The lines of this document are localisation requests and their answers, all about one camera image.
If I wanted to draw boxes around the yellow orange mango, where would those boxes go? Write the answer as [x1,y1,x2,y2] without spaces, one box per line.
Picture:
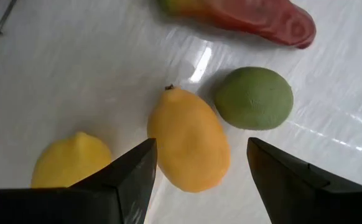
[146,84,231,194]

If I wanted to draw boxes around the dull green round fruit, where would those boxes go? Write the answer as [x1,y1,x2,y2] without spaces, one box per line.
[214,66,294,131]

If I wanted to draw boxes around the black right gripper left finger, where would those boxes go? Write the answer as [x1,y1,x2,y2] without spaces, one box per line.
[0,138,158,224]

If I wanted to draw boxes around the red pepper with green tip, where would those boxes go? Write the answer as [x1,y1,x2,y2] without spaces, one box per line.
[157,0,317,50]

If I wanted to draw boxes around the yellow lemon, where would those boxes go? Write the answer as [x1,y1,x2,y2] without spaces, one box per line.
[30,131,113,189]

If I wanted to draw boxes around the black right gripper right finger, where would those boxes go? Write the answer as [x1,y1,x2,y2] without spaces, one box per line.
[246,137,362,224]

